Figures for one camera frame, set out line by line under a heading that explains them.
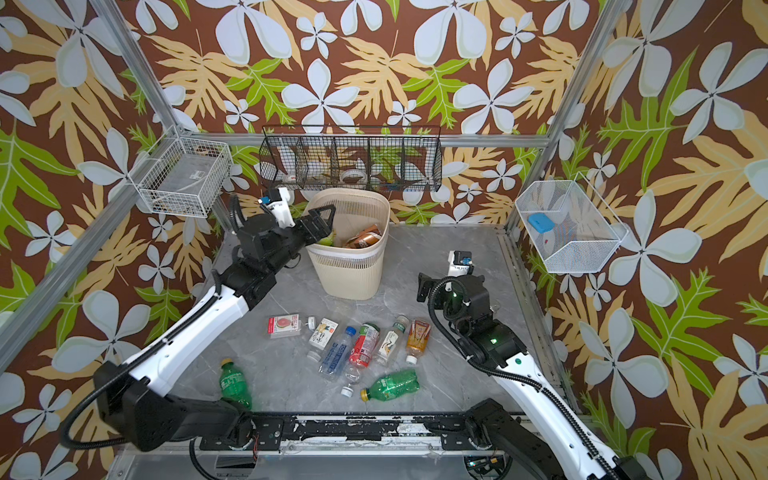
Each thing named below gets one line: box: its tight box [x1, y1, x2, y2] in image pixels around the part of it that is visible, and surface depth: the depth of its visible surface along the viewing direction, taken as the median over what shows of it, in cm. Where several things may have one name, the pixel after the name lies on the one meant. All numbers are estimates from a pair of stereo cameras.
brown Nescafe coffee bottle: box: [344, 224, 383, 249], surface depth 91 cm
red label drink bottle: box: [349, 325, 371, 368], surface depth 84 cm
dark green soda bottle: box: [219, 358, 252, 411], surface depth 79 cm
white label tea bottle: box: [306, 317, 339, 363], surface depth 88 cm
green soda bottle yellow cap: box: [359, 369, 420, 402], surface depth 80 cm
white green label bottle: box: [373, 316, 410, 369], surface depth 86 cm
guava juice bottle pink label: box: [267, 314, 302, 339], surface depth 91 cm
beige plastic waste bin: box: [304, 188, 391, 301], surface depth 92 cm
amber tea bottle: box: [405, 319, 431, 365], surface depth 88 cm
